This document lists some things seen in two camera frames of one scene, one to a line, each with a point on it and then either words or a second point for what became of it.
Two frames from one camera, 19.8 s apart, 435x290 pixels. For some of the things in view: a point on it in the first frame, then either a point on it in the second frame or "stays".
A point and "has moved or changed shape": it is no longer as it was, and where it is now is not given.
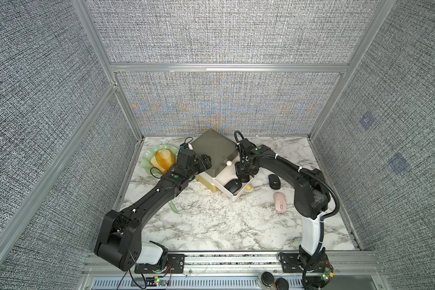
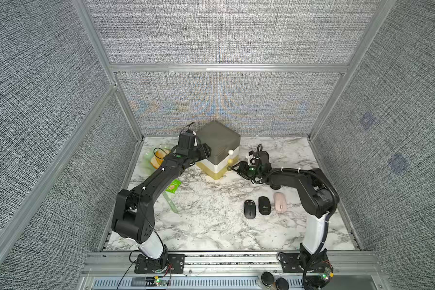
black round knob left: (267, 278) stays
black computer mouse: (234, 185) -> (249, 209)
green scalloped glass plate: (158, 158) stays
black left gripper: (208, 164) -> (204, 153)
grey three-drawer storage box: (222, 151) has moved or changed shape
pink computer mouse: (280, 202) stays
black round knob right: (281, 284) stays
